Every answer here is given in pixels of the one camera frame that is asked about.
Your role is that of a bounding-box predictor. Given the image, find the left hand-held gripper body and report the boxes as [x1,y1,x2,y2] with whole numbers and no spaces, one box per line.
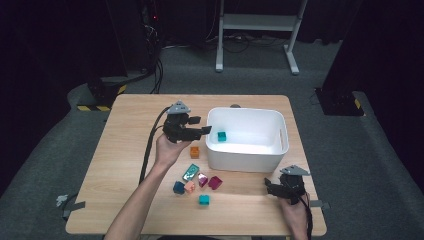
[162,100,194,144]

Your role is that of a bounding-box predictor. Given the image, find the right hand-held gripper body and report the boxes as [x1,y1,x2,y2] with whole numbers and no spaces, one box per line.
[279,164,311,205]

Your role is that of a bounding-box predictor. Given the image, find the long teal green toy block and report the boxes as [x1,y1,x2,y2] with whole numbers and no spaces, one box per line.
[182,163,201,182]

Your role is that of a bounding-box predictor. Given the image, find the dark magenta toy block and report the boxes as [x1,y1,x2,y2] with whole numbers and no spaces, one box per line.
[208,175,223,191]

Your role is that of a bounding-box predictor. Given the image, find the white plastic bin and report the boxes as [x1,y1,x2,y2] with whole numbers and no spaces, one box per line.
[205,106,290,174]

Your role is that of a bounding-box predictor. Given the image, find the person's left hand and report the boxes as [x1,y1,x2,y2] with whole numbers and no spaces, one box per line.
[154,133,193,171]

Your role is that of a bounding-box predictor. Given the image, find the person's right hand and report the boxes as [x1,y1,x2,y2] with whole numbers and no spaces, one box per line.
[279,194,311,233]

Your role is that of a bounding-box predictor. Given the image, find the grey tape strip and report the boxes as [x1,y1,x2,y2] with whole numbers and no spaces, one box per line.
[62,200,87,220]
[309,199,332,211]

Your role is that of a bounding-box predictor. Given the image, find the black yellow-striped stand base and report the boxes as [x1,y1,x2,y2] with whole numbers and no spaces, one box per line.
[77,76,128,113]

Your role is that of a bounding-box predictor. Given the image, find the white metal stand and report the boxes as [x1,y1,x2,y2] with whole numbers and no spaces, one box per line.
[215,0,309,76]

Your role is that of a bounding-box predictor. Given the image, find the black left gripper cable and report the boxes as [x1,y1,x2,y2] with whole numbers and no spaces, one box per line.
[138,105,173,186]

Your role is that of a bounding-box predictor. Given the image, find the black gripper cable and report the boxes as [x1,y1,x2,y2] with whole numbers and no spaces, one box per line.
[138,105,173,186]
[298,191,315,240]

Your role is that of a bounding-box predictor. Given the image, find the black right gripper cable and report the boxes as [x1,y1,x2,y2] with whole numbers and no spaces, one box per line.
[298,191,315,240]

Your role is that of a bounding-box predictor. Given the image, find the black floor cable bundle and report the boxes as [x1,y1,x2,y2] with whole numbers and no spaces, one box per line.
[145,19,165,95]

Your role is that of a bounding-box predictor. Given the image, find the black cables under stand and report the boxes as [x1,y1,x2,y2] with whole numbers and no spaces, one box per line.
[205,31,288,54]

